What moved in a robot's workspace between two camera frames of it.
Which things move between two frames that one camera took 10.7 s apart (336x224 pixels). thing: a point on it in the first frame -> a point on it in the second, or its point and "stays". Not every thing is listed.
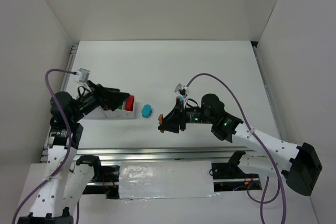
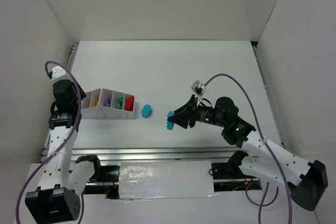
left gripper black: [99, 96] -> [79, 98]
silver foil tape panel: [168, 179] stays
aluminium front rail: [163, 154] stays
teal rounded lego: [146, 111] stays
